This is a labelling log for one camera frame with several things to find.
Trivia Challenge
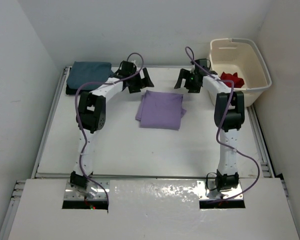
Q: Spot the red shirt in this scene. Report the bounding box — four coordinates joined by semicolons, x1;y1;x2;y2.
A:
220;72;245;88

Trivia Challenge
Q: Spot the lilac cloth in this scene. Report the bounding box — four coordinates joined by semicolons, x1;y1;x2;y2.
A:
135;90;187;131

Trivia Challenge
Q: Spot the black t shirt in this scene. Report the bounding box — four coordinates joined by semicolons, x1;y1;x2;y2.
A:
65;85;78;96

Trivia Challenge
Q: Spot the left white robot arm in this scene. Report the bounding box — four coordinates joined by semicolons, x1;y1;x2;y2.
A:
70;60;154;190

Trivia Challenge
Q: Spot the cream laundry basket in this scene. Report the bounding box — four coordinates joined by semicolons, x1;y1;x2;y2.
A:
208;38;272;108

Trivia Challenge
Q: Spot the blue shirt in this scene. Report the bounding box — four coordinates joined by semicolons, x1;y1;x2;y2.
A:
66;61;113;91

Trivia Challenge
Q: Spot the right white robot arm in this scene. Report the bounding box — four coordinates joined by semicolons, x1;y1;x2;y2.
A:
174;59;245;192

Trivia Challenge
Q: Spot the metal base plate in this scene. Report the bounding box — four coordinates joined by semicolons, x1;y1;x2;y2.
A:
197;179;244;201
63;182;110;201

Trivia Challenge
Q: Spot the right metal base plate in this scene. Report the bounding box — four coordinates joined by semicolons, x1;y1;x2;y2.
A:
197;179;244;201

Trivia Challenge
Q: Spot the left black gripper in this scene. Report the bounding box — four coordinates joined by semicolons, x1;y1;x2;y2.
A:
128;68;153;94

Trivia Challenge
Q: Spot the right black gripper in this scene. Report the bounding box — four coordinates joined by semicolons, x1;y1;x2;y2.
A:
175;68;202;93

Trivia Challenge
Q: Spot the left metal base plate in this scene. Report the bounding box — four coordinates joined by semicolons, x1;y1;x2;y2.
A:
63;182;110;201

